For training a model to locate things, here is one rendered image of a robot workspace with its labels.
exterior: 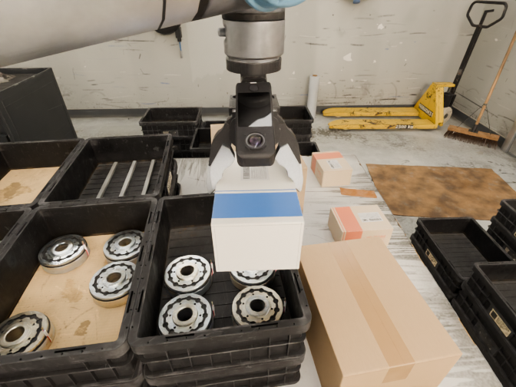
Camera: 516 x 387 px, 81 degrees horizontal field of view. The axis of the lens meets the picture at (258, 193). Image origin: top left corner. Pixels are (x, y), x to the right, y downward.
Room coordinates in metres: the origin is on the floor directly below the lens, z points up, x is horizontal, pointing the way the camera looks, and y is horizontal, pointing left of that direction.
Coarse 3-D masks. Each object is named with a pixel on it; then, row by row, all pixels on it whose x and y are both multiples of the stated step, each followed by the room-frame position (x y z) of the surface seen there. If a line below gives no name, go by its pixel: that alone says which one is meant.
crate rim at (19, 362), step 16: (48, 208) 0.59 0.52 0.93; (64, 208) 0.59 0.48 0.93; (16, 240) 0.48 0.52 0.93; (144, 240) 0.47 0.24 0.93; (0, 256) 0.43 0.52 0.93; (144, 256) 0.43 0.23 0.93; (128, 304) 0.32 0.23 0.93; (128, 320) 0.29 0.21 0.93; (32, 352) 0.23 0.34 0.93; (48, 352) 0.23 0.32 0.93; (64, 352) 0.23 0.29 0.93; (80, 352) 0.23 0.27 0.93; (96, 352) 0.24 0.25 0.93; (112, 352) 0.24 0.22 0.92; (0, 368) 0.22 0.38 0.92; (16, 368) 0.22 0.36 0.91; (32, 368) 0.22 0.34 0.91
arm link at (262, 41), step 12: (228, 24) 0.39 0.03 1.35; (240, 24) 0.38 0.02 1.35; (252, 24) 0.38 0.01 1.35; (264, 24) 0.38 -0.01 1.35; (276, 24) 0.39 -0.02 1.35; (228, 36) 0.39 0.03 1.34; (240, 36) 0.38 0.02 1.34; (252, 36) 0.38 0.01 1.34; (264, 36) 0.38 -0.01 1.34; (276, 36) 0.39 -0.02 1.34; (228, 48) 0.39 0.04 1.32; (240, 48) 0.38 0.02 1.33; (252, 48) 0.38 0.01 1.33; (264, 48) 0.38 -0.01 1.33; (276, 48) 0.39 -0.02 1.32; (240, 60) 0.39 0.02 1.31; (252, 60) 0.38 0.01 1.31; (264, 60) 0.39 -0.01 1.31
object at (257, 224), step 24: (240, 168) 0.43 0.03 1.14; (264, 168) 0.43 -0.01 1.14; (216, 192) 0.36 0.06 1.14; (240, 192) 0.36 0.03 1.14; (264, 192) 0.36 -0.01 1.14; (288, 192) 0.36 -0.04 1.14; (216, 216) 0.31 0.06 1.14; (240, 216) 0.31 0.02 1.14; (264, 216) 0.31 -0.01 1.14; (288, 216) 0.31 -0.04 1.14; (216, 240) 0.29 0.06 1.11; (240, 240) 0.29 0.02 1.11; (264, 240) 0.29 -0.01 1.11; (288, 240) 0.30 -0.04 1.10; (216, 264) 0.29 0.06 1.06; (240, 264) 0.29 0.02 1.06; (264, 264) 0.29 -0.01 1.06; (288, 264) 0.30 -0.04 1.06
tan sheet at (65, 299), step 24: (96, 240) 0.58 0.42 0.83; (96, 264) 0.50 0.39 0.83; (48, 288) 0.43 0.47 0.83; (72, 288) 0.43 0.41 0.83; (48, 312) 0.37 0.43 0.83; (72, 312) 0.37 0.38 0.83; (96, 312) 0.37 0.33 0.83; (120, 312) 0.37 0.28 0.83; (72, 336) 0.32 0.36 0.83; (96, 336) 0.32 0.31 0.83
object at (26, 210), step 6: (0, 210) 0.58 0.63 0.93; (6, 210) 0.58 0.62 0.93; (12, 210) 0.58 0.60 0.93; (18, 210) 0.58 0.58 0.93; (24, 210) 0.58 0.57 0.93; (30, 210) 0.58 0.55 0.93; (24, 216) 0.56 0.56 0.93; (18, 222) 0.54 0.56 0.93; (12, 228) 0.51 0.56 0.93; (12, 234) 0.49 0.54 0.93; (6, 240) 0.47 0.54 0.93; (0, 246) 0.46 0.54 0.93
